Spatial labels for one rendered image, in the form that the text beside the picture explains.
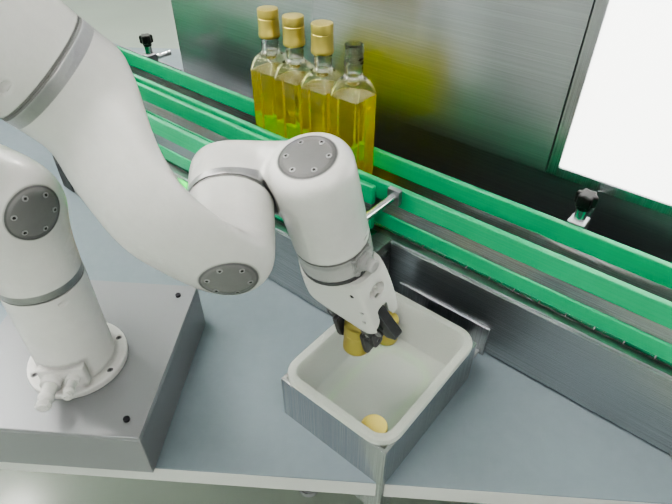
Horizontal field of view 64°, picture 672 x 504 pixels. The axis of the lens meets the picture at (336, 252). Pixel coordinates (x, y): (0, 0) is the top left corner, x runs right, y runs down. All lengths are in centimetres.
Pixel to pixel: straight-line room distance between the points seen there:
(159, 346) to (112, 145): 46
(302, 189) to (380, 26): 57
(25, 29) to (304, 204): 21
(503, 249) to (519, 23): 31
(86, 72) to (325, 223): 20
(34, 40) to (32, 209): 26
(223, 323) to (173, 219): 55
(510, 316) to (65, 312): 58
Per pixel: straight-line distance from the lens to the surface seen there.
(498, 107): 88
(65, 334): 72
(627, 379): 80
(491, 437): 80
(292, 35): 90
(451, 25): 88
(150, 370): 77
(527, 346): 83
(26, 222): 61
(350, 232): 47
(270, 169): 45
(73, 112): 39
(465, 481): 76
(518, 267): 78
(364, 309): 55
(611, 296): 75
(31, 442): 80
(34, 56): 38
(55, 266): 66
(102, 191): 39
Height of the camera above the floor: 141
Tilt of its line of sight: 40 degrees down
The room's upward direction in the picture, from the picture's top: straight up
